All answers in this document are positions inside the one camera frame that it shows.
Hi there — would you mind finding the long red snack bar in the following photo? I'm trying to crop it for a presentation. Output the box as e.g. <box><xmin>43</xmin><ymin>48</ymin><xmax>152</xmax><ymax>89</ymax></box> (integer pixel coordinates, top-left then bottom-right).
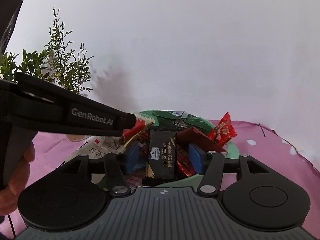
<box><xmin>176</xmin><ymin>145</ymin><xmax>196</xmax><ymax>177</ymax></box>

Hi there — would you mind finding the dark red snack packet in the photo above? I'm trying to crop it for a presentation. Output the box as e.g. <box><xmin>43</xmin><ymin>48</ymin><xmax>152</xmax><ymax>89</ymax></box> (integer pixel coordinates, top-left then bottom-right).
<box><xmin>176</xmin><ymin>127</ymin><xmax>227</xmax><ymax>153</ymax></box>

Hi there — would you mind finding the red white sweet bag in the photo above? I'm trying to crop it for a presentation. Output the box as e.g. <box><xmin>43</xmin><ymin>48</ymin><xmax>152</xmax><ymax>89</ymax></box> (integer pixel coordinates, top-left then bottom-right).
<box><xmin>208</xmin><ymin>112</ymin><xmax>237</xmax><ymax>147</ymax></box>

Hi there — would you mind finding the black cheese cracker packet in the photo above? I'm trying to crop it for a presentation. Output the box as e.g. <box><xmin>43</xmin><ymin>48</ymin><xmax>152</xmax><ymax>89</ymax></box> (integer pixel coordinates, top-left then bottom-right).
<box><xmin>148</xmin><ymin>130</ymin><xmax>177</xmax><ymax>180</ymax></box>

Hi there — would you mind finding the green snack packet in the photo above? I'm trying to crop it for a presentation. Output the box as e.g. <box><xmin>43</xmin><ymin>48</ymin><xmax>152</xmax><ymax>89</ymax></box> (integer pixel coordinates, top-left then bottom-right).
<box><xmin>152</xmin><ymin>111</ymin><xmax>214</xmax><ymax>134</ymax></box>

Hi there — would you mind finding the small red snack packet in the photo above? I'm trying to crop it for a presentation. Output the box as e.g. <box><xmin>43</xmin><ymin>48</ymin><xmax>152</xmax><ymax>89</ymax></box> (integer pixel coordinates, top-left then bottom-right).
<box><xmin>122</xmin><ymin>119</ymin><xmax>145</xmax><ymax>141</ymax></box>

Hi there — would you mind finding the person left hand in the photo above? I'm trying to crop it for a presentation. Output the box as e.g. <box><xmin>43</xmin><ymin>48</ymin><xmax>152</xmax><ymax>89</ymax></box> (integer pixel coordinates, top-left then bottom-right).
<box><xmin>0</xmin><ymin>142</ymin><xmax>35</xmax><ymax>216</ymax></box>

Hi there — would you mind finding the green plastic bowl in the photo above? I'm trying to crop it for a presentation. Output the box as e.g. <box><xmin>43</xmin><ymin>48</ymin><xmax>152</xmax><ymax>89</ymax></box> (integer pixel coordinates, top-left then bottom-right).
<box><xmin>137</xmin><ymin>110</ymin><xmax>240</xmax><ymax>188</ymax></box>

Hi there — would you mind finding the leafy plant in glass vase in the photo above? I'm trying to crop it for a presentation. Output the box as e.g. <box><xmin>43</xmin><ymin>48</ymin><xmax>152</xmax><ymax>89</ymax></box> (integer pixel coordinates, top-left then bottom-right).
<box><xmin>1</xmin><ymin>49</ymin><xmax>54</xmax><ymax>83</ymax></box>

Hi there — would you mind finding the pink tablecloth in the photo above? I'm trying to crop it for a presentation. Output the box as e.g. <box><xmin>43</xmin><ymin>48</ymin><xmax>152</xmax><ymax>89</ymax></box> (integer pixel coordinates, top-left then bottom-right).
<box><xmin>17</xmin><ymin>121</ymin><xmax>319</xmax><ymax>239</ymax></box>

